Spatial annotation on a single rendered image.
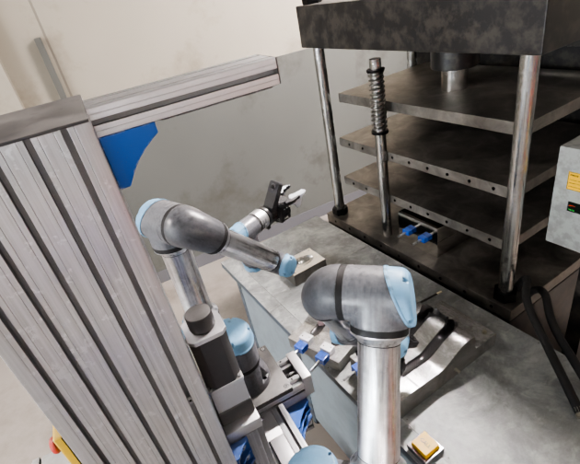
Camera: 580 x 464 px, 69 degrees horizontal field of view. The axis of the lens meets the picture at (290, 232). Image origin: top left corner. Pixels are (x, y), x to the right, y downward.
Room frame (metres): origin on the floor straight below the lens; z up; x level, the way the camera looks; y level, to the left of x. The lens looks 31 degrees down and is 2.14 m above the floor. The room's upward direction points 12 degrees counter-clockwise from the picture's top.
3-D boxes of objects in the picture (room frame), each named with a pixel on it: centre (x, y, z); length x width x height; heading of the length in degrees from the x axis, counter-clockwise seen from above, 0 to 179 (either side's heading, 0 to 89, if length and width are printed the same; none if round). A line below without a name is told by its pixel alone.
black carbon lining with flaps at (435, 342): (1.11, -0.39, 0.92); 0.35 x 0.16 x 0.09; 116
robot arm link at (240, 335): (0.98, 0.24, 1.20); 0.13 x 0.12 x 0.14; 46
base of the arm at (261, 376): (0.97, 0.24, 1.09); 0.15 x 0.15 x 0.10
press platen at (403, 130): (2.05, -0.97, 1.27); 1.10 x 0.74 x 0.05; 26
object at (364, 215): (2.03, -0.93, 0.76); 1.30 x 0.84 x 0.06; 26
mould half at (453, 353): (1.11, -0.41, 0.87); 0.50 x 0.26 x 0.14; 116
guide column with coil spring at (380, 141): (2.03, -0.55, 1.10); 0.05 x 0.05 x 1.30
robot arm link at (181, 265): (1.06, 0.33, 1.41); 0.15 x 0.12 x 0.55; 46
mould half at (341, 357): (1.39, -0.17, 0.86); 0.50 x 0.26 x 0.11; 134
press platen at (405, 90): (2.06, -0.98, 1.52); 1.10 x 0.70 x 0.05; 26
